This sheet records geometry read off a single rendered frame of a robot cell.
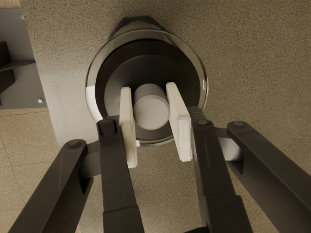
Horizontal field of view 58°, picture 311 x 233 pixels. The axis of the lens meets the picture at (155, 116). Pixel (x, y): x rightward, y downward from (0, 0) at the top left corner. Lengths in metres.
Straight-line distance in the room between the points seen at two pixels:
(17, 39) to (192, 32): 1.13
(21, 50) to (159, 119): 1.32
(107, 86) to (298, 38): 0.38
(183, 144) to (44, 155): 1.56
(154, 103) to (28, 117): 1.44
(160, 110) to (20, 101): 1.40
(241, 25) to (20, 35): 1.16
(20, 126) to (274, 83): 1.37
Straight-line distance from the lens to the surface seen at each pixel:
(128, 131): 0.16
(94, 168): 0.16
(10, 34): 1.50
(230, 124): 0.16
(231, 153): 0.16
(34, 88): 1.53
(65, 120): 0.52
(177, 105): 0.18
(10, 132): 1.69
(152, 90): 0.21
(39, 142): 1.67
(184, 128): 0.16
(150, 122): 0.21
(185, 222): 0.65
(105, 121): 0.16
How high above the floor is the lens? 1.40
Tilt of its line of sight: 66 degrees down
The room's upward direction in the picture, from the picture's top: 168 degrees clockwise
